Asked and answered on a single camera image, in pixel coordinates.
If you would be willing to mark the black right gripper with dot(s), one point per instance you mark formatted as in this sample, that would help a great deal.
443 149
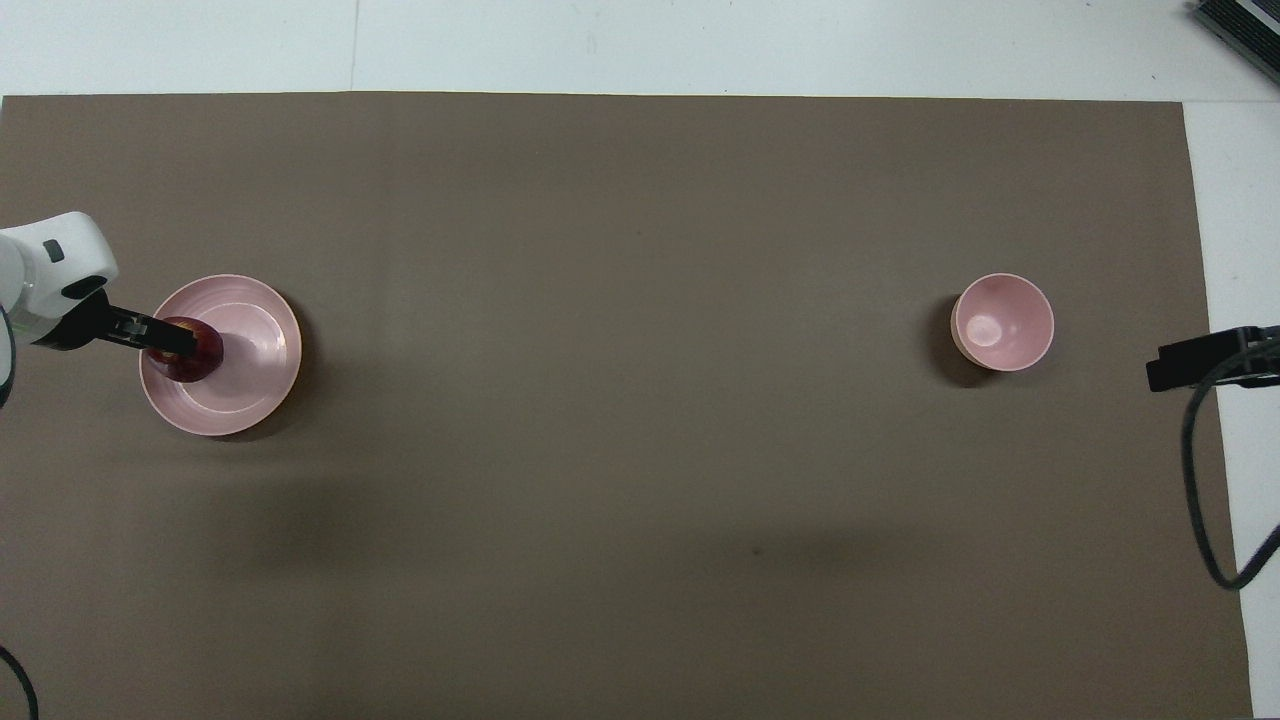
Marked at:
1170 368

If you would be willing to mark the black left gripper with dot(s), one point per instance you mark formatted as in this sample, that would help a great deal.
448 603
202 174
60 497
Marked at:
85 325

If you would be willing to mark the red apple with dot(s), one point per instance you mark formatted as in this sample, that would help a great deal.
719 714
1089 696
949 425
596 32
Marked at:
205 362

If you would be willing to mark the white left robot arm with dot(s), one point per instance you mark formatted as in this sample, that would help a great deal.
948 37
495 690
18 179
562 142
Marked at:
50 270

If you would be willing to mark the pink plate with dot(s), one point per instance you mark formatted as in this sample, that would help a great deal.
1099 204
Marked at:
255 350

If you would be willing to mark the pink bowl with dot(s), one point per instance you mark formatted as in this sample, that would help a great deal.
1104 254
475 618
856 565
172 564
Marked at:
1002 322

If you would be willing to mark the dark grey ribbed device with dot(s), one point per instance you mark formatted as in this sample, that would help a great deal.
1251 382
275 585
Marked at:
1245 25

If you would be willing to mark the brown table mat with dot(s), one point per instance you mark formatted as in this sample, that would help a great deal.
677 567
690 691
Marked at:
620 400

